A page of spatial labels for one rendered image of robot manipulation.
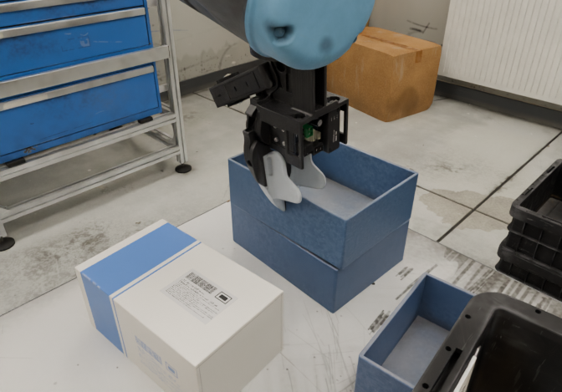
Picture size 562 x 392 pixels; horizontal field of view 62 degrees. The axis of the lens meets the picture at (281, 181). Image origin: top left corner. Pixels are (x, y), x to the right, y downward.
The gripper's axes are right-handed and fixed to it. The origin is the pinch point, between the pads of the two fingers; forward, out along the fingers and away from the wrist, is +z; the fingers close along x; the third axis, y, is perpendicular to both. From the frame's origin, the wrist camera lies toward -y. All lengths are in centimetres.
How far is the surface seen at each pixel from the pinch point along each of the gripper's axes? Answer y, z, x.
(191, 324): 6.2, 2.3, -18.0
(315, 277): 6.4, 8.5, -0.9
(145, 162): -141, 74, 46
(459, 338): 28.7, -11.4, -13.3
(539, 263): 18, 38, 55
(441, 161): -60, 94, 163
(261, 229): -3.7, 6.8, -0.7
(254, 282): 6.1, 2.9, -10.0
